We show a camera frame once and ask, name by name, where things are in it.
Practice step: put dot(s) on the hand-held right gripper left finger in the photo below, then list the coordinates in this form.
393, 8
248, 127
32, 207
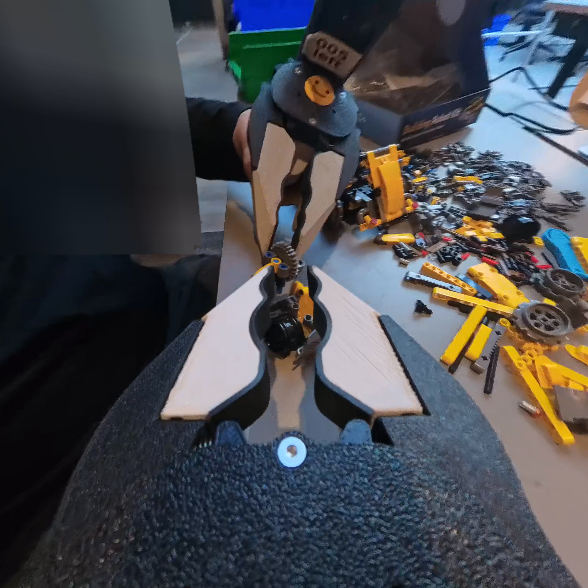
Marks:
220, 363

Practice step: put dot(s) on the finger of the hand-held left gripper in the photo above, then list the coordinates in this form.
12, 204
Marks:
268, 183
328, 188

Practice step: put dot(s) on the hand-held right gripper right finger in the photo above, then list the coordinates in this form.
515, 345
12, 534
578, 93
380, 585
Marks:
367, 367

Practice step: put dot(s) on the yellow black wheel brick assembly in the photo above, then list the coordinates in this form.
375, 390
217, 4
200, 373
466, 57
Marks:
282, 337

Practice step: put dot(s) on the grey gear brick assembly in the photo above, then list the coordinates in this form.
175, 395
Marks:
282, 257

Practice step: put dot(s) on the person's left forearm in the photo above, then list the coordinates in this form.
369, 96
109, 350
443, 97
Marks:
211, 138

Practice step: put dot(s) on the grey desk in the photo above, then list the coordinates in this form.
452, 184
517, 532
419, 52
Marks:
367, 285

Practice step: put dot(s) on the person's left hand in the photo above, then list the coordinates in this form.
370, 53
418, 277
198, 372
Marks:
241, 138

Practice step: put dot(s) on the green storage bin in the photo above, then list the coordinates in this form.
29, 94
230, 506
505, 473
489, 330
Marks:
262, 59

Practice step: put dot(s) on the yellow toy vehicle partly built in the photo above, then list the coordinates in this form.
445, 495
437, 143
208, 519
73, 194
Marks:
388, 183

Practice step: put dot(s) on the small black connector brick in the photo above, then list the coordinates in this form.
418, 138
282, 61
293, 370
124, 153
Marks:
422, 308

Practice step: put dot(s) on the blue storage bin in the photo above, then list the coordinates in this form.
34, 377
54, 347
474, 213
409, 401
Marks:
271, 13

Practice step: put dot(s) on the long yellow holed beam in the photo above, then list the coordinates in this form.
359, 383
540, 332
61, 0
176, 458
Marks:
463, 335

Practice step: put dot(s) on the grey toothed rack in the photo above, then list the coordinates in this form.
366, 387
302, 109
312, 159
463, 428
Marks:
492, 363
427, 281

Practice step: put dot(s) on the dark cardboard product box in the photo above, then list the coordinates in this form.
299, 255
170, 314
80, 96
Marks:
436, 82

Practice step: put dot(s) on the person's dark clothed body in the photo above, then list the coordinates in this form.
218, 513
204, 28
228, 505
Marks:
69, 344

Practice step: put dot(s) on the pile of toy building bricks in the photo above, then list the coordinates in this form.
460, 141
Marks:
496, 285

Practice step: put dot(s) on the small grey red axle pin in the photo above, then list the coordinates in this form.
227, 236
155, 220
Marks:
530, 409

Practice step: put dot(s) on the dark grey sprocket wheel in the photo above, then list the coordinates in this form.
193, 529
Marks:
561, 282

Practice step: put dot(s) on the blue curved brick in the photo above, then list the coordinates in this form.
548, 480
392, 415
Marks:
562, 250

